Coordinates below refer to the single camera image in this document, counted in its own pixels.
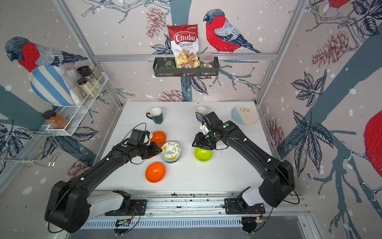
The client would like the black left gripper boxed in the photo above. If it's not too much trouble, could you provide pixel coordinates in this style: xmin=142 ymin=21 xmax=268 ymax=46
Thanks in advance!
xmin=137 ymin=140 xmax=164 ymax=158

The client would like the near orange plastic bowl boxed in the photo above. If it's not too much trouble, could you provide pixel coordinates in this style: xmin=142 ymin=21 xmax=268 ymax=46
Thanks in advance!
xmin=145 ymin=162 xmax=166 ymax=183

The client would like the lime green plastic bowl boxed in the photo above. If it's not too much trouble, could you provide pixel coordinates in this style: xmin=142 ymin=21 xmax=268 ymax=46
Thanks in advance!
xmin=194 ymin=148 xmax=213 ymax=162

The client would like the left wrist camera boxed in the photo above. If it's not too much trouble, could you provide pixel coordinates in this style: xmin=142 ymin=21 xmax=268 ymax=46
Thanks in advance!
xmin=126 ymin=129 xmax=150 ymax=146

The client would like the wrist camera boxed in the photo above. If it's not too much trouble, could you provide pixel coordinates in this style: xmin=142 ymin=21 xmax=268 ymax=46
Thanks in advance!
xmin=200 ymin=112 xmax=223 ymax=135
xmin=126 ymin=129 xmax=150 ymax=146

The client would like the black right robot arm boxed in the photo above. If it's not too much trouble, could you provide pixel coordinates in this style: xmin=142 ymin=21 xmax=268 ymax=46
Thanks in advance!
xmin=193 ymin=120 xmax=295 ymax=208

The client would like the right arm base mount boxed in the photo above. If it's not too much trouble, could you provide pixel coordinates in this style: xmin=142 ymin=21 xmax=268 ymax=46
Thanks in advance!
xmin=222 ymin=191 xmax=266 ymax=215

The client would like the blue white striped plate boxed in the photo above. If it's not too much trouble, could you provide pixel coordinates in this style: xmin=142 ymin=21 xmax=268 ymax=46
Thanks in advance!
xmin=29 ymin=65 xmax=74 ymax=107

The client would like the yellow flower ceramic bowl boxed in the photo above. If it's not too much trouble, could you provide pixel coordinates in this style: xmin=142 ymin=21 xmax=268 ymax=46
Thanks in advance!
xmin=161 ymin=141 xmax=182 ymax=158

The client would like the orange spice jar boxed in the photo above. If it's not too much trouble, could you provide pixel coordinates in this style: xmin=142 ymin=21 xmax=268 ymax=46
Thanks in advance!
xmin=42 ymin=110 xmax=71 ymax=130

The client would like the black lid spice jar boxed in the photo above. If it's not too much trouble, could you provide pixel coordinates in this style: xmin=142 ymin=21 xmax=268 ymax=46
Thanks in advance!
xmin=77 ymin=78 xmax=96 ymax=98
xmin=77 ymin=66 xmax=98 ymax=86

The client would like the red Chuba chips bag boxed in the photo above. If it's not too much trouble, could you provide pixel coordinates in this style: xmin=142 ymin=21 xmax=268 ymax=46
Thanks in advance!
xmin=167 ymin=24 xmax=200 ymax=69

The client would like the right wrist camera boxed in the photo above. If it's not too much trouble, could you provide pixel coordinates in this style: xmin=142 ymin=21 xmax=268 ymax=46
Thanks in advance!
xmin=200 ymin=112 xmax=223 ymax=135

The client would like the clear jar pink lid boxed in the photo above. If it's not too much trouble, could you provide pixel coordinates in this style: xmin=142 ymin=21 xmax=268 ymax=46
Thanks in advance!
xmin=199 ymin=52 xmax=214 ymax=68

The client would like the dark green mug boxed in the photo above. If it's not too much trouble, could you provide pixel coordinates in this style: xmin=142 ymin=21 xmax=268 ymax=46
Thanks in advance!
xmin=146 ymin=108 xmax=164 ymax=124

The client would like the blue yellow patterned bowl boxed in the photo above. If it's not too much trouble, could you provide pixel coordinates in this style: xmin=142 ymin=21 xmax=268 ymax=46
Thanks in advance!
xmin=161 ymin=156 xmax=181 ymax=163

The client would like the white wire wall shelf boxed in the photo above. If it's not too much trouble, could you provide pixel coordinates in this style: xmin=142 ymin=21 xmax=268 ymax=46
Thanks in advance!
xmin=42 ymin=72 xmax=109 ymax=136

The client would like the plastic bag on shelf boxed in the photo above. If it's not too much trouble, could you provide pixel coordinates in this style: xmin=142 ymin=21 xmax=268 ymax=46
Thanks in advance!
xmin=59 ymin=62 xmax=87 ymax=106

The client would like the far orange plastic bowl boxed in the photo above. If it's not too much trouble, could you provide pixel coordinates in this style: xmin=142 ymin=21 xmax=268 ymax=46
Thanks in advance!
xmin=150 ymin=131 xmax=167 ymax=147

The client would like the green glass jar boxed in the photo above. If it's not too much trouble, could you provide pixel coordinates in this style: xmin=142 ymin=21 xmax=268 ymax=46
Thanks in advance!
xmin=163 ymin=60 xmax=176 ymax=69

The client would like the blue cream ceramic plate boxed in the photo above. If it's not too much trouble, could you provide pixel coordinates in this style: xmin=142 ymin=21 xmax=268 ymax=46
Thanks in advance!
xmin=231 ymin=105 xmax=259 ymax=125

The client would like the black wall basket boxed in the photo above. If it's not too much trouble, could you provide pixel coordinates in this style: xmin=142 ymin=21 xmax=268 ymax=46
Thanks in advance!
xmin=153 ymin=57 xmax=219 ymax=77

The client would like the orange plastic bowl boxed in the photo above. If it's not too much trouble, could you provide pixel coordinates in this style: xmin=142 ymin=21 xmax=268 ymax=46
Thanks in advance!
xmin=150 ymin=131 xmax=167 ymax=147
xmin=145 ymin=162 xmax=166 ymax=183

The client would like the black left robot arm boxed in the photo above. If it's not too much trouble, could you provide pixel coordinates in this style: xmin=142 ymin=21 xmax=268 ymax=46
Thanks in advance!
xmin=44 ymin=142 xmax=162 ymax=233

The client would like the purple mug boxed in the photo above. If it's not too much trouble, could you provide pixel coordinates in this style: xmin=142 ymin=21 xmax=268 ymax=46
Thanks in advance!
xmin=196 ymin=107 xmax=207 ymax=122

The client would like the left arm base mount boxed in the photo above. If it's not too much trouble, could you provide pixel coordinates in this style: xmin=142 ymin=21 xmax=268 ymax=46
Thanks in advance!
xmin=105 ymin=190 xmax=148 ymax=216

